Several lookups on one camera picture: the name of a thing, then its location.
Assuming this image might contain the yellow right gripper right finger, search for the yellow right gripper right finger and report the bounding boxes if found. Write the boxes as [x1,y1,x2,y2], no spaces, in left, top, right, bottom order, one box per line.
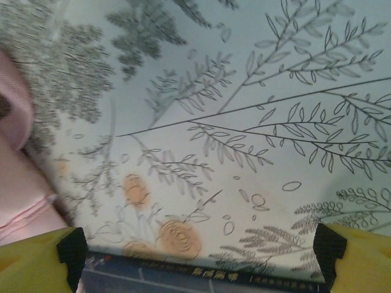
[313,223,391,293]

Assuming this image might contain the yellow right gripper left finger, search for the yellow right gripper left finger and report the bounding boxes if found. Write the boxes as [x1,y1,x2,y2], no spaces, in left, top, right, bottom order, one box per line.
[0,227,89,293]

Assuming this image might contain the pink backpack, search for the pink backpack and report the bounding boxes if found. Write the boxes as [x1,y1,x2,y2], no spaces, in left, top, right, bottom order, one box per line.
[0,48,77,247]

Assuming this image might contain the thin dark blue book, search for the thin dark blue book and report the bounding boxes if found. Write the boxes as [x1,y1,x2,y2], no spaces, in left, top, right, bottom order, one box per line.
[78,251,329,293]

